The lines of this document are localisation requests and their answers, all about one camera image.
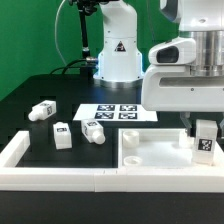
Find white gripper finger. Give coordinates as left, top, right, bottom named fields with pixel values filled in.
left=218, top=112, right=224, bottom=138
left=180, top=112, right=192, bottom=137

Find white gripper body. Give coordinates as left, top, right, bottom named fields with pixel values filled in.
left=141, top=65, right=224, bottom=112

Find white square table top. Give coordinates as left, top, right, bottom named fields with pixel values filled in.
left=118, top=128, right=224, bottom=169

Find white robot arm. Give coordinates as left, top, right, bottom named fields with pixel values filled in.
left=94, top=0, right=224, bottom=134

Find white U-shaped fence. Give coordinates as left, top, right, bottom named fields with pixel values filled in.
left=0, top=131, right=224, bottom=193

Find white sheet with markers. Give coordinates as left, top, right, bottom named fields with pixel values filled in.
left=74, top=104, right=158, bottom=122

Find black cables on table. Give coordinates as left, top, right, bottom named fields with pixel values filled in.
left=49, top=59, right=98, bottom=76

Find black camera stand pole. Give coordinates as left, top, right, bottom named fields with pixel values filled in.
left=68, top=0, right=98, bottom=66

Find grey cable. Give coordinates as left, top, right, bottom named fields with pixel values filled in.
left=54, top=0, right=70, bottom=68

